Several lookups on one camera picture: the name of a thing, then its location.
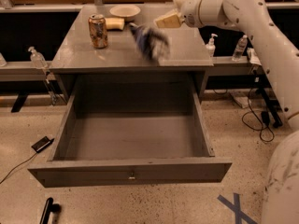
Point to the orange soda can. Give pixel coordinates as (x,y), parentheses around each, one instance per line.
(98,31)

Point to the hand sanitizer pump bottle right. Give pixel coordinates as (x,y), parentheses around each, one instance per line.
(210,46)

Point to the black phone on floor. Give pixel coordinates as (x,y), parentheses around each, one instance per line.
(42,144)

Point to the white wipes packet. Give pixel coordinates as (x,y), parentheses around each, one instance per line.
(253,57)

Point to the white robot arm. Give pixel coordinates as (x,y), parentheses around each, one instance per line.
(280,61)

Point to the blue tape cross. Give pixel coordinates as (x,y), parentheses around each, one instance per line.
(235,207)

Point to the grey open drawer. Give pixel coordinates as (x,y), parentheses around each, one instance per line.
(129,131)

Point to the black handle object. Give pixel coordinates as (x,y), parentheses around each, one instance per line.
(49,207)

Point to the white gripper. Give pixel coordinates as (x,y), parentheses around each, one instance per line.
(190,15)

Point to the cream sponge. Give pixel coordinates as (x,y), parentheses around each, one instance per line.
(115,23)

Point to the clear water bottle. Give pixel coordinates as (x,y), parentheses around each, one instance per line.
(240,48)

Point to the blue chip bag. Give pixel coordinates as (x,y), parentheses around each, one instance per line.
(151,42)

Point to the grey counter cabinet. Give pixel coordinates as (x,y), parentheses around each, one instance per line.
(78,55)

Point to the clear pump bottle left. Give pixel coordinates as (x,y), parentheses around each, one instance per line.
(37,59)

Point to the white bowl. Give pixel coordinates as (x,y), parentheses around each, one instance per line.
(127,12)

